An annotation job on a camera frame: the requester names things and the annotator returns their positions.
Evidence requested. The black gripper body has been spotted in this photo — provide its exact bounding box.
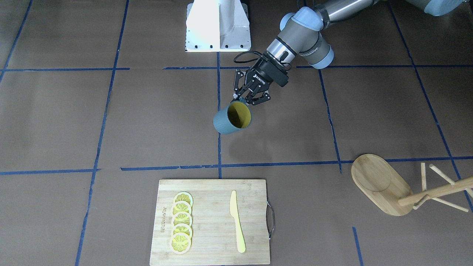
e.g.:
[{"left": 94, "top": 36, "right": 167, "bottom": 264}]
[{"left": 250, "top": 55, "right": 289, "bottom": 87}]

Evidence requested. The blue cup yellow inside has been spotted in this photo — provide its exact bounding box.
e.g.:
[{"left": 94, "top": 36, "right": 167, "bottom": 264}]
[{"left": 213, "top": 100, "right": 253, "bottom": 134}]

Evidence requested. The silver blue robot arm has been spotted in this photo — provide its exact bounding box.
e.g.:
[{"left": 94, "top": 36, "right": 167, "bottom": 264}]
[{"left": 231, "top": 0, "right": 377, "bottom": 106}]

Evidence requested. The wooden cup storage rack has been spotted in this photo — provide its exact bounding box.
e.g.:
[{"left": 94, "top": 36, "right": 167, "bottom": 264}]
[{"left": 351, "top": 154, "right": 473, "bottom": 216}]

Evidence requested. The yellow plastic knife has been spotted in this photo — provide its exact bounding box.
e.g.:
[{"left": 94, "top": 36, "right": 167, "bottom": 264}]
[{"left": 229, "top": 190, "right": 246, "bottom": 253}]

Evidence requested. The lemon slice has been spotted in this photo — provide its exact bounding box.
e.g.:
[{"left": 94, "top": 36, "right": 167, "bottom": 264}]
[
  {"left": 171, "top": 211, "right": 193, "bottom": 226},
  {"left": 171, "top": 223, "right": 194, "bottom": 238},
  {"left": 174, "top": 191, "right": 194, "bottom": 207},
  {"left": 172, "top": 201, "right": 192, "bottom": 215},
  {"left": 170, "top": 232, "right": 192, "bottom": 255}
]

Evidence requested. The wooden cutting board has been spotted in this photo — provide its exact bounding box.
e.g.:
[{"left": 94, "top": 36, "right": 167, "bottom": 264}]
[{"left": 149, "top": 179, "right": 270, "bottom": 266}]

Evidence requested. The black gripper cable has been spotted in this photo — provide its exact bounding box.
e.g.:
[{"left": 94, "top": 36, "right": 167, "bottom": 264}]
[{"left": 233, "top": 51, "right": 292, "bottom": 71}]

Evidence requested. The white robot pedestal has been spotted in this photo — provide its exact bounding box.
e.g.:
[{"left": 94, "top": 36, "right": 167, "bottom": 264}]
[{"left": 185, "top": 0, "right": 252, "bottom": 52}]

